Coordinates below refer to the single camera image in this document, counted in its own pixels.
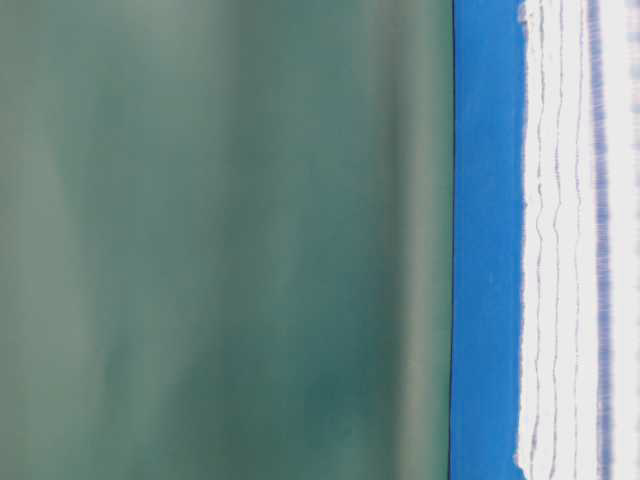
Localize blue table cloth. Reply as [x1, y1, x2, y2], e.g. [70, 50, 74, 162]
[450, 1, 525, 479]

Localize blue striped white towel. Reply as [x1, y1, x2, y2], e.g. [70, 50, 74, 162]
[515, 1, 639, 479]

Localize green backdrop sheet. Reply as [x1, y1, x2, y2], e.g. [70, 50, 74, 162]
[1, 1, 453, 479]

